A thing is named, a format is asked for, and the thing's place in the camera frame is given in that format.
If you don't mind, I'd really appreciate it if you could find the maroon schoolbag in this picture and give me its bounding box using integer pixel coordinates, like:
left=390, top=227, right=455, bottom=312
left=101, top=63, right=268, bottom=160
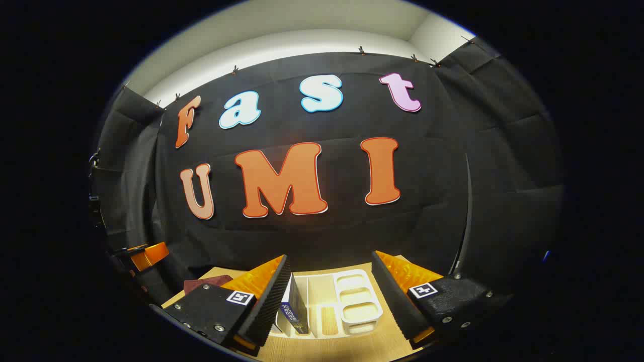
left=183, top=275, right=234, bottom=296

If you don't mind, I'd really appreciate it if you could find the blue night city book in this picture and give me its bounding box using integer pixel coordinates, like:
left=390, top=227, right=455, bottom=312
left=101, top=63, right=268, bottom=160
left=280, top=274, right=310, bottom=336

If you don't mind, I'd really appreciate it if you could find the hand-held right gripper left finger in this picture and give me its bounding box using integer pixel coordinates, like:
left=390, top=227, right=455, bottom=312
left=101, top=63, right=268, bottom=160
left=162, top=254, right=292, bottom=357

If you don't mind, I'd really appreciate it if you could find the white plastic bookshelf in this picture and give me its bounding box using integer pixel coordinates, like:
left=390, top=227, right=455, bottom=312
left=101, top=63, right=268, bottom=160
left=272, top=269, right=384, bottom=338

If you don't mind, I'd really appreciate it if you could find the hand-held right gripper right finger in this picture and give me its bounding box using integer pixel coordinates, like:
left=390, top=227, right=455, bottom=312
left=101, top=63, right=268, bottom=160
left=371, top=250, right=511, bottom=350

